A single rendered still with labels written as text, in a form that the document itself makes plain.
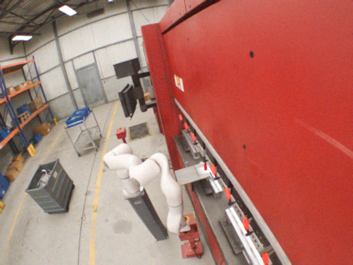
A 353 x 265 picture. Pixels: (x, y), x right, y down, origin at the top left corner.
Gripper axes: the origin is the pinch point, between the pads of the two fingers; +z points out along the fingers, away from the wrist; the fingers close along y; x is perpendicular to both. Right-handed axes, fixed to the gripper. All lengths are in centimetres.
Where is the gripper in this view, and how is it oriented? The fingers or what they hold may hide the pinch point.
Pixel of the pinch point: (185, 231)
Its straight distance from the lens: 135.8
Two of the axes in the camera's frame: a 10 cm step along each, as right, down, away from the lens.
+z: 2.5, 8.3, 5.0
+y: -9.6, 2.7, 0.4
